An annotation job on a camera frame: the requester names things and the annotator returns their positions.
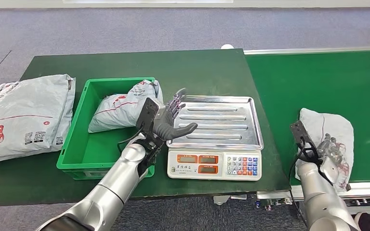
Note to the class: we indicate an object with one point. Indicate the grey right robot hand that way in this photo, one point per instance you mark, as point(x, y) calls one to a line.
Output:
point(331, 159)

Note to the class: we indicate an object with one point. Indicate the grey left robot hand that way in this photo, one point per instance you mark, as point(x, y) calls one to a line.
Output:
point(167, 126)

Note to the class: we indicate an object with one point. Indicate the grey parcel bag red print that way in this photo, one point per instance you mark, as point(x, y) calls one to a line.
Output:
point(121, 108)

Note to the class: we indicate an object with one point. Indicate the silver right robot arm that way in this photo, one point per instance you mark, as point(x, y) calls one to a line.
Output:
point(322, 197)

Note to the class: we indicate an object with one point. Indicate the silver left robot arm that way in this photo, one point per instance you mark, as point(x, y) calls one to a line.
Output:
point(118, 185)

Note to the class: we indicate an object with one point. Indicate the green conveyor belt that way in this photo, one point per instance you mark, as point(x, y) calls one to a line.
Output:
point(331, 79)

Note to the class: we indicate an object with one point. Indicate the large flat grey parcel bag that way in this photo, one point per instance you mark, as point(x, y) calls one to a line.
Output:
point(22, 118)

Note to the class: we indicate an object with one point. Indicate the steel weighing tray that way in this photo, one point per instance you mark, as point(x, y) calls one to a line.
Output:
point(220, 121)

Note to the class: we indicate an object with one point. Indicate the green plastic crate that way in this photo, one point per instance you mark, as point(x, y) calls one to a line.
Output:
point(105, 150)

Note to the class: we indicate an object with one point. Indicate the white electronic scale body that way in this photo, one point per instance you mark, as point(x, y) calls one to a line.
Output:
point(217, 175)

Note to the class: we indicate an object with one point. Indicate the white round cap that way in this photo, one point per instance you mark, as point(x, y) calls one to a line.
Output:
point(227, 46)

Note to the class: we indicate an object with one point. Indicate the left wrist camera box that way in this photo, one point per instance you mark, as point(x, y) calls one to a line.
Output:
point(147, 114)

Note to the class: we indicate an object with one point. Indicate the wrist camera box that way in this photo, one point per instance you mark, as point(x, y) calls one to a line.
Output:
point(147, 114)
point(301, 134)

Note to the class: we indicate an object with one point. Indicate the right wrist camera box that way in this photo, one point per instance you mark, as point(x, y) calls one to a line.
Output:
point(301, 134)

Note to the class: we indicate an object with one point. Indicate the grey table foot bracket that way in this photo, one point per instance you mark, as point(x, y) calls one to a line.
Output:
point(220, 200)

